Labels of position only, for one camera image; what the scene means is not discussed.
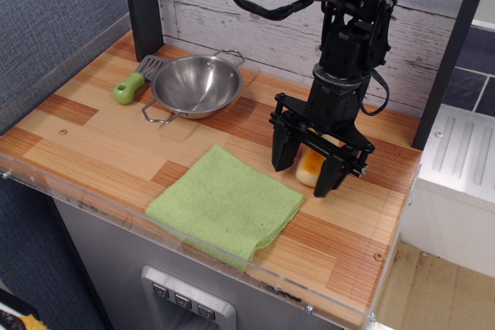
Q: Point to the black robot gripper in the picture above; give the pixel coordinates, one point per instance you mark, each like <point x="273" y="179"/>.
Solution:
<point x="326" y="123"/>

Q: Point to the yellow toy bread loaf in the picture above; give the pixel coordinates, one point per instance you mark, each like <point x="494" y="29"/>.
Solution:
<point x="309" y="166"/>

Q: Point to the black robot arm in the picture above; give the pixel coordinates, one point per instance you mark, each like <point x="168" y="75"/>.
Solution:
<point x="354" y="42"/>

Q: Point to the green folded cloth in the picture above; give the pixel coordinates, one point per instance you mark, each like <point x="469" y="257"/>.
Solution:
<point x="225" y="208"/>

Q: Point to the white toy sink unit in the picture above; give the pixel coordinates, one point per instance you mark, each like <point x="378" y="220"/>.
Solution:
<point x="450" y="211"/>

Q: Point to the clear acrylic front guard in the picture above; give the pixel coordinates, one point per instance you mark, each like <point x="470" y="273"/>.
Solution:
<point x="59" y="190"/>

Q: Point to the silver dispenser button panel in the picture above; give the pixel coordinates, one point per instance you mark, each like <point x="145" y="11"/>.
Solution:
<point x="175" y="304"/>

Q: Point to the silver toy fridge cabinet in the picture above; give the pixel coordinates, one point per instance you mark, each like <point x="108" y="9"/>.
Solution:
<point x="275" y="292"/>

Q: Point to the yellow object bottom corner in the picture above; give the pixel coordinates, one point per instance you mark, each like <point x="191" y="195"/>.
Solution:
<point x="10" y="321"/>

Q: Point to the steel two-handled bowl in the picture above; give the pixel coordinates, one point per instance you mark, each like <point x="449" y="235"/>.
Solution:
<point x="197" y="86"/>

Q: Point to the dark right frame post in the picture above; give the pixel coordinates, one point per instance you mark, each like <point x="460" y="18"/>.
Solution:
<point x="458" y="36"/>

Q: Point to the dark frame post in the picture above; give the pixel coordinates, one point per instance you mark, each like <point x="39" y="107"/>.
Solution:
<point x="458" y="36"/>
<point x="146" y="27"/>

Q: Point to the green-handled grey spatula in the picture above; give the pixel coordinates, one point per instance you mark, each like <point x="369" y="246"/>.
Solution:
<point x="124" y="92"/>

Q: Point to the dark left frame post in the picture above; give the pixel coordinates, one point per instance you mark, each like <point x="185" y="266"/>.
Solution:
<point x="146" y="27"/>

